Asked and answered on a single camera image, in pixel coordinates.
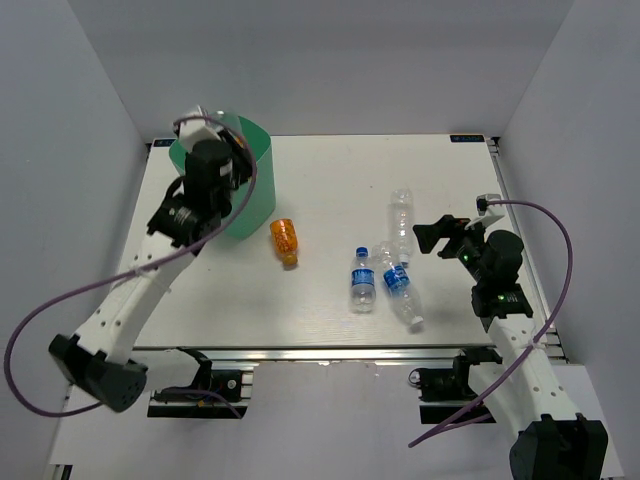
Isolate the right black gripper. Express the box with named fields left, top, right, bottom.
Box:
left=412, top=215, right=492, bottom=284

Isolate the orange plastic bottle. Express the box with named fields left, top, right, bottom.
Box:
left=270, top=218, right=299, bottom=268

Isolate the blue cap water bottle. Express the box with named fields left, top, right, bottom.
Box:
left=350, top=246, right=376, bottom=313

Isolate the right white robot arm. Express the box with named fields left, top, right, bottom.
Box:
left=413, top=215, right=608, bottom=479

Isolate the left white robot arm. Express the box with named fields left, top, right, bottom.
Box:
left=49, top=119, right=257, bottom=412

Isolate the green plastic bin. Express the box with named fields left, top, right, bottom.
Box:
left=168, top=113, right=278, bottom=240

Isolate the clear unlabelled plastic bottle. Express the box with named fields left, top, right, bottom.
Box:
left=388, top=189, right=415, bottom=267

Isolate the crushed blue label bottle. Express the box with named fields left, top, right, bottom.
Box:
left=372, top=241, right=424, bottom=333

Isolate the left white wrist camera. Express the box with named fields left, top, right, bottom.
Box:
left=174, top=105, right=221, bottom=152

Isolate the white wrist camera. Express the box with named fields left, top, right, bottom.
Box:
left=174, top=105, right=221, bottom=152
left=466, top=194, right=506, bottom=230

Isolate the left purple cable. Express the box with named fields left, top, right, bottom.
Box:
left=3, top=115, right=260, bottom=417

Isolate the purple cable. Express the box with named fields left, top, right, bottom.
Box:
left=3, top=115, right=260, bottom=417
left=407, top=199, right=574, bottom=449

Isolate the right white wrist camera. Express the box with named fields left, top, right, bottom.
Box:
left=466, top=194, right=506, bottom=230

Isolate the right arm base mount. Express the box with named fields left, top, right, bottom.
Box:
left=408, top=347, right=503, bottom=425

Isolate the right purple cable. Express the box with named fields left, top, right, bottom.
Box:
left=407, top=199, right=574, bottom=449

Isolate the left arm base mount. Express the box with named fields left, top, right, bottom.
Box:
left=147, top=348, right=250, bottom=420

